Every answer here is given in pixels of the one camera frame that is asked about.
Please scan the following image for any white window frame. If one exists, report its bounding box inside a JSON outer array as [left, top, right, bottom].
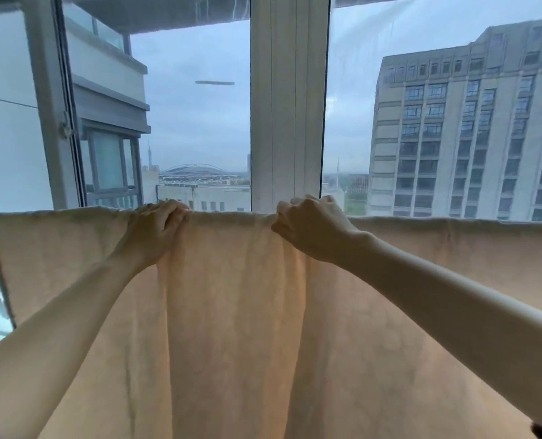
[[250, 0, 332, 214]]

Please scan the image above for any beige cloth sheet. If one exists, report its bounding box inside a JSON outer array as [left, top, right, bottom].
[[0, 207, 542, 439]]

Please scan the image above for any neighbouring white building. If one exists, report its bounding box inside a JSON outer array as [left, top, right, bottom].
[[63, 0, 152, 210]]

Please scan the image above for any low white building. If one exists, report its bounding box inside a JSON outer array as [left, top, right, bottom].
[[142, 165, 252, 212]]

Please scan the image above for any domed stadium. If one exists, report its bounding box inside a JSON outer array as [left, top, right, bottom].
[[160, 163, 245, 186]]

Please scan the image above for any person's left hand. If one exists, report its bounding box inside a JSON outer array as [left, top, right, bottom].
[[109, 199, 192, 272]]

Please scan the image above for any person's left forearm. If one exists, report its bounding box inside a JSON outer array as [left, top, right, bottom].
[[0, 251, 162, 439]]

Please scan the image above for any person's right hand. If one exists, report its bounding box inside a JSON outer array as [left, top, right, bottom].
[[271, 195, 368, 266]]

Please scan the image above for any tall grey building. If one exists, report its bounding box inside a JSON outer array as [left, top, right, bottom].
[[368, 14, 542, 222]]

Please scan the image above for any open window sash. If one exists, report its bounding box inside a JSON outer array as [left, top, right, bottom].
[[21, 0, 86, 211]]

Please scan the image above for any person's right forearm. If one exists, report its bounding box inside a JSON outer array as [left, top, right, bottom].
[[339, 230, 542, 430]]

